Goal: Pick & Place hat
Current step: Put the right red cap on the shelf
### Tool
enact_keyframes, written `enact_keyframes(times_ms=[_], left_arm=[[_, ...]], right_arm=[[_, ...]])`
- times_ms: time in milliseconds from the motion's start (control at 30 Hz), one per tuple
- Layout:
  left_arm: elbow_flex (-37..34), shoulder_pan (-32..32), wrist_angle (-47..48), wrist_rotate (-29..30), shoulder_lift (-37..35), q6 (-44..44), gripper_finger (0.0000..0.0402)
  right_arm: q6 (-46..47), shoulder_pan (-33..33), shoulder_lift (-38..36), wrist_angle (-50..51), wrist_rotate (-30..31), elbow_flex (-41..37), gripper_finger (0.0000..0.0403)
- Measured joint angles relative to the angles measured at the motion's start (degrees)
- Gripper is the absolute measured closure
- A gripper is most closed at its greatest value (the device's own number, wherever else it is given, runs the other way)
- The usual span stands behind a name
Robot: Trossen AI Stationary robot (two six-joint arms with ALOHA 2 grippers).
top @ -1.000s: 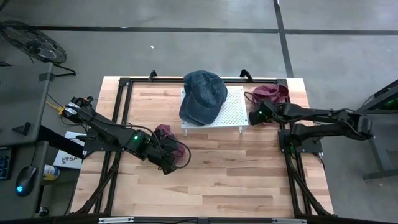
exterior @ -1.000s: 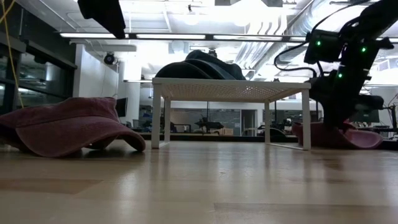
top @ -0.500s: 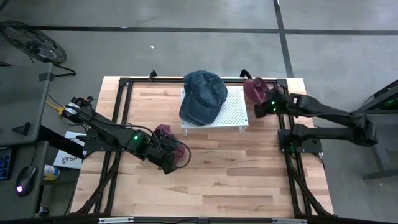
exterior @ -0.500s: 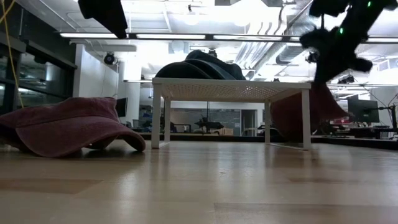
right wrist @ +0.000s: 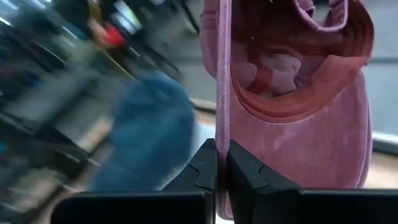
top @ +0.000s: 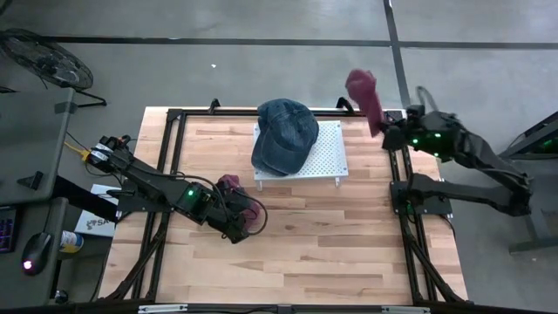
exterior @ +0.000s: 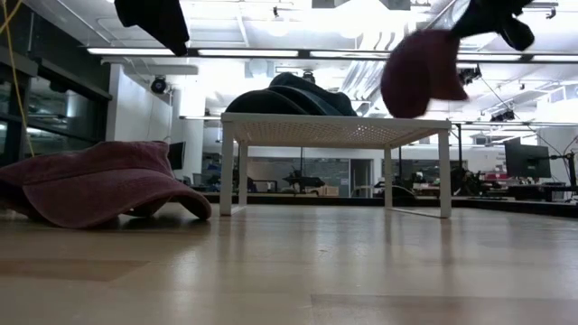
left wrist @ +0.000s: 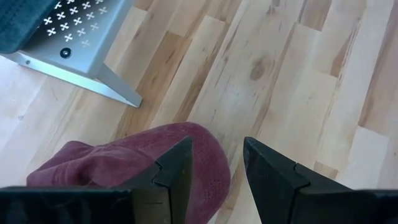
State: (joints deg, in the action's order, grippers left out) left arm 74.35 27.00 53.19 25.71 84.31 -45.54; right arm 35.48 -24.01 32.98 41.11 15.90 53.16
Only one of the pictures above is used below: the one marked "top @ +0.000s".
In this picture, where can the black computer mouse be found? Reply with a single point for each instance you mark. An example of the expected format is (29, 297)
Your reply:
(37, 253)

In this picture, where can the grey desk top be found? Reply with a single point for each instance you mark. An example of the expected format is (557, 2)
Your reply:
(30, 139)
(13, 283)

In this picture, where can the maroon baseball cap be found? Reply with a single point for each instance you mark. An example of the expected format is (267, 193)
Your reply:
(229, 181)
(364, 93)

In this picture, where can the black aluminium frame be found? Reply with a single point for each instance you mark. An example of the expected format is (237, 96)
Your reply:
(200, 112)

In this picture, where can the yellow connector plug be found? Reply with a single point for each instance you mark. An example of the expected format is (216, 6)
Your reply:
(83, 152)

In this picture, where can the white perforated metal shelf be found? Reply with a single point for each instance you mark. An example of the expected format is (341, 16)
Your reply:
(331, 152)

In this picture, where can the black round knob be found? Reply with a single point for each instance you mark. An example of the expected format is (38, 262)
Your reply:
(61, 297)

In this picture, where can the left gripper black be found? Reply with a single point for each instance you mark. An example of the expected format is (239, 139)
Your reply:
(233, 220)

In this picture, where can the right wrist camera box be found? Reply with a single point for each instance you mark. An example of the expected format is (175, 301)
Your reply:
(416, 114)

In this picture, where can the white and yellow can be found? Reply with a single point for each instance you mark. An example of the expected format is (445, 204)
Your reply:
(72, 242)

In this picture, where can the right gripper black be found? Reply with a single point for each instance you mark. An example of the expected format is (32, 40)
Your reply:
(401, 137)

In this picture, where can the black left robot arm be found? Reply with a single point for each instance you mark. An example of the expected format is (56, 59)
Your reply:
(148, 183)

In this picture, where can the silver rail bracket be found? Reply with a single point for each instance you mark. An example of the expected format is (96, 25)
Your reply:
(405, 310)
(161, 309)

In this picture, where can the white printed box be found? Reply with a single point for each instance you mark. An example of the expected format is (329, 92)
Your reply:
(93, 227)

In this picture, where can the grey metal cart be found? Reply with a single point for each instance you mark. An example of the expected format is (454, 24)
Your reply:
(514, 148)

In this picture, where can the black floor fan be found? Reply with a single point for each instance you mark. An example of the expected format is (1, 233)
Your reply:
(52, 65)

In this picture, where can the black desk clamp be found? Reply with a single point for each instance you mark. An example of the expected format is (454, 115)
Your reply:
(31, 181)

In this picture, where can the black slanted beam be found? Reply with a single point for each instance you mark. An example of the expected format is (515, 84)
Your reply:
(83, 198)

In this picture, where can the black frame hook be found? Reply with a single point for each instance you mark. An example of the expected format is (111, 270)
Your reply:
(344, 102)
(213, 104)

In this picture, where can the backlit keyboard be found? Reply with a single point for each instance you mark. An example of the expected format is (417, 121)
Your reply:
(6, 229)

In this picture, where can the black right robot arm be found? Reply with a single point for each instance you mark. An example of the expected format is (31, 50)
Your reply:
(479, 192)

